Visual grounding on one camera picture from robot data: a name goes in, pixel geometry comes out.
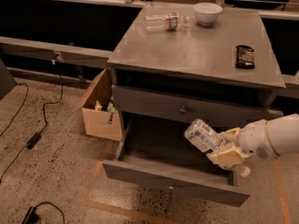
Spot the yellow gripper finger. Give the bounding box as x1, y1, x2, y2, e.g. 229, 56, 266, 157
207, 142, 249, 171
221, 127, 242, 144

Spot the open grey middle drawer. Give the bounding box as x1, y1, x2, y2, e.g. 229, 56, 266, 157
103, 116, 249, 207

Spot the blue label plastic water bottle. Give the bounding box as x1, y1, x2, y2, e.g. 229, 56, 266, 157
184, 119, 250, 177

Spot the white ceramic bowl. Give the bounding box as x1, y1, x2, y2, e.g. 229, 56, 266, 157
193, 3, 223, 25

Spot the clear empty plastic bottle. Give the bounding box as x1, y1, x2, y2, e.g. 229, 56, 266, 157
144, 12, 189, 32

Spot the black plug with cable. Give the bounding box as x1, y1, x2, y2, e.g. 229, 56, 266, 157
21, 202, 65, 224

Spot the grey metal railing beam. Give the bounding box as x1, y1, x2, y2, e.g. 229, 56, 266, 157
0, 36, 112, 68

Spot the black snack bar packet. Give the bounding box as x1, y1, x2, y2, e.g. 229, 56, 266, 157
235, 45, 255, 69

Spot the closed grey upper drawer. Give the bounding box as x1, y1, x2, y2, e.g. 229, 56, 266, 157
112, 85, 275, 127

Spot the open cardboard box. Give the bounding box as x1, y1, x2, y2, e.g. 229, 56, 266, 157
72, 68, 122, 141

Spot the grey wooden drawer cabinet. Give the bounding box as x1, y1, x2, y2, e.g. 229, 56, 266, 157
102, 3, 286, 208

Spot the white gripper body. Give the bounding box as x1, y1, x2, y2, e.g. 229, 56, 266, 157
238, 119, 279, 161

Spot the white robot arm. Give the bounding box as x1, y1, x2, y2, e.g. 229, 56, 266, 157
207, 114, 299, 169

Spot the black power adapter with cable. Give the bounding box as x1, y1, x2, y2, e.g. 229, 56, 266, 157
0, 52, 64, 183

